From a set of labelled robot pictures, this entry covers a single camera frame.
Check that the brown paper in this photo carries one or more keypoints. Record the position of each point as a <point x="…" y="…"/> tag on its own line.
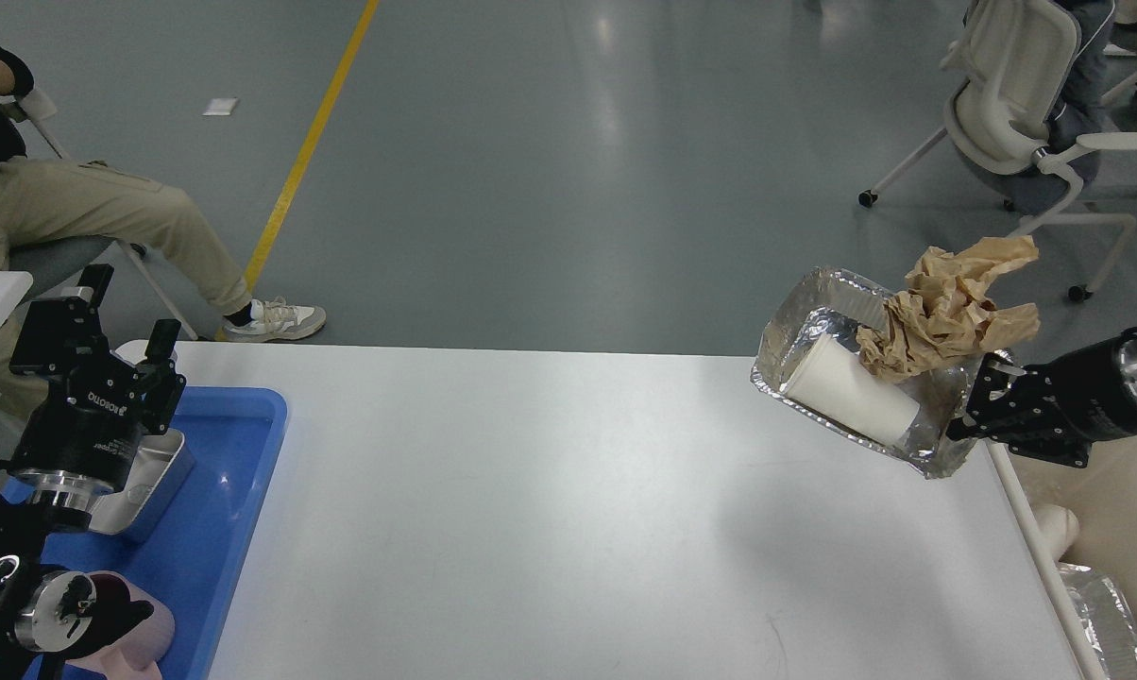
<point x="945" y="313"/>

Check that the seated person olive jacket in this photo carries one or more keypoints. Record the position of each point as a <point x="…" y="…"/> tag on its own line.
<point x="1078" y="108"/>

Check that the crumpled foil in bin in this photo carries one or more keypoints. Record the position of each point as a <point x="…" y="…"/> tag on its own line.
<point x="1105" y="617"/>

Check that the grey office chair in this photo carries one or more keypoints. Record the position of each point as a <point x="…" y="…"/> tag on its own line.
<point x="53" y="264"/>

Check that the aluminium foil tray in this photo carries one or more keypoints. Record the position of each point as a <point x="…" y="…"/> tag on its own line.
<point x="837" y="302"/>

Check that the pink mug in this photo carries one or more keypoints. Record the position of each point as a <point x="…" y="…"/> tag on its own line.
<point x="144" y="628"/>

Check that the white cup in bin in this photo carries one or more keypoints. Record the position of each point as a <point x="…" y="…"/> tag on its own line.
<point x="1058" y="527"/>

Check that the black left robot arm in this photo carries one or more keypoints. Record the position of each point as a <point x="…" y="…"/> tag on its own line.
<point x="45" y="609"/>

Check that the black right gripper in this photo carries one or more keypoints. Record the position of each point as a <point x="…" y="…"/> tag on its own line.
<point x="1087" y="396"/>

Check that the white office chair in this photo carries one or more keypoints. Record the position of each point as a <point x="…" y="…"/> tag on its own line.
<point x="1014" y="57"/>

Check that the blue plastic tray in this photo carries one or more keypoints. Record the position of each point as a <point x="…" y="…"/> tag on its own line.
<point x="192" y="560"/>

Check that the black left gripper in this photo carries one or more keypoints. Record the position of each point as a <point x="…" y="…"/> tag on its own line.
<point x="89" y="428"/>

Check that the stainless steel rectangular tray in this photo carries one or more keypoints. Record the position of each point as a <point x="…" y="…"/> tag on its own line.
<point x="159" y="470"/>

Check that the person in black shirt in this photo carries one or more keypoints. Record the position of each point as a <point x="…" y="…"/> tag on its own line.
<point x="44" y="201"/>

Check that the white plastic bin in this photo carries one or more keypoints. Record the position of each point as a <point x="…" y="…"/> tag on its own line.
<point x="1103" y="496"/>

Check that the white paper cup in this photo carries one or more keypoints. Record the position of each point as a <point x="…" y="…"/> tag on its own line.
<point x="831" y="381"/>

